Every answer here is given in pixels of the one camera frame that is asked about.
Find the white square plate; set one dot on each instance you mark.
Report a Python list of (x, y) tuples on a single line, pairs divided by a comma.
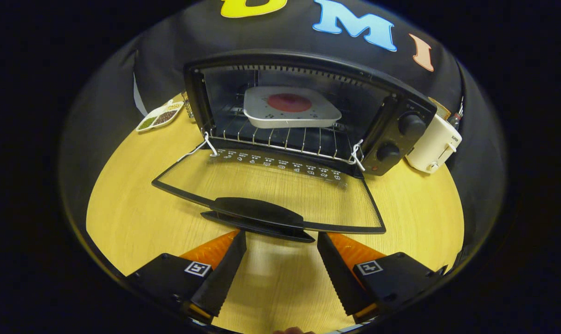
[(261, 118)]

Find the brown bread slice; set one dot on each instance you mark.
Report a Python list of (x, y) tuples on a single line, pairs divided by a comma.
[(440, 109)]

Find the black toaster oven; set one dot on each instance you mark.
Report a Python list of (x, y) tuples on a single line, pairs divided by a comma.
[(257, 211)]

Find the white pop-up toaster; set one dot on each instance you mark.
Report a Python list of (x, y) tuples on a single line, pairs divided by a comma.
[(433, 144)]

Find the red label water bottle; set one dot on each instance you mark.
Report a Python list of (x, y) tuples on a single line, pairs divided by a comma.
[(454, 120)]

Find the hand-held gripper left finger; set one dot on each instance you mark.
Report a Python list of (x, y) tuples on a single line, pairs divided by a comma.
[(222, 278)]

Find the divided dish of beans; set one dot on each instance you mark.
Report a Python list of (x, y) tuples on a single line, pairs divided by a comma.
[(162, 117)]

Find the pink ham slice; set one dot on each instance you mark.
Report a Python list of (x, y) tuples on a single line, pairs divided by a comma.
[(289, 102)]

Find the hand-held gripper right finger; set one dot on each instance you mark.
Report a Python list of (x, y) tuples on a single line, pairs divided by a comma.
[(340, 278)]

